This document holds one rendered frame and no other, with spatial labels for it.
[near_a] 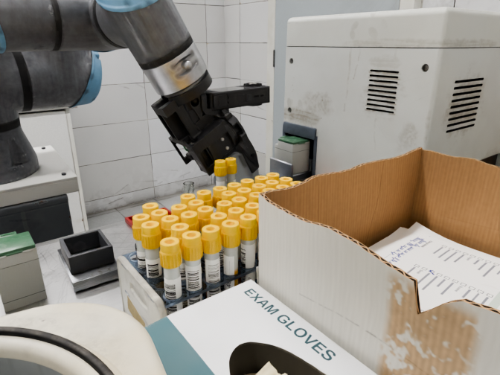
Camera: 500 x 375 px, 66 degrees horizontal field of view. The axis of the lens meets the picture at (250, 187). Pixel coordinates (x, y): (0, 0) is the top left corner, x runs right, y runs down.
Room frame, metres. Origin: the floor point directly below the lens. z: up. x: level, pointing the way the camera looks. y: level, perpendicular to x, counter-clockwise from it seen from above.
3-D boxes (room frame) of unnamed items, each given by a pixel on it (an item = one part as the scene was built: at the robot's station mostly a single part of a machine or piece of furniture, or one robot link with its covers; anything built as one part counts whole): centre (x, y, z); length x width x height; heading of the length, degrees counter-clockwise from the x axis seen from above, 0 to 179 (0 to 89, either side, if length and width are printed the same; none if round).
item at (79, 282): (0.41, 0.20, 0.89); 0.09 x 0.05 x 0.04; 35
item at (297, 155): (0.65, -0.07, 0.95); 0.05 x 0.04 x 0.06; 37
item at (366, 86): (0.67, -0.24, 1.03); 0.31 x 0.27 x 0.30; 127
